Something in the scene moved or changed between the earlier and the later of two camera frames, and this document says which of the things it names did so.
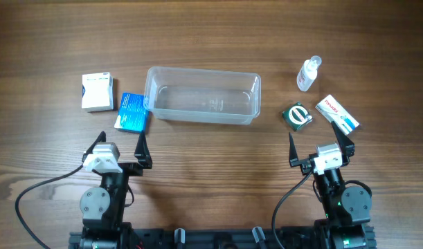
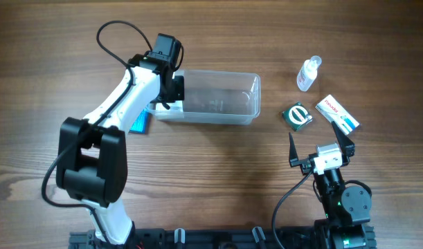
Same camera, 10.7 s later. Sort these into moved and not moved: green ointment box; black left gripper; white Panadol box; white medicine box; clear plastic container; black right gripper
Moved: black left gripper; white medicine box
Not moved: white Panadol box; black right gripper; clear plastic container; green ointment box
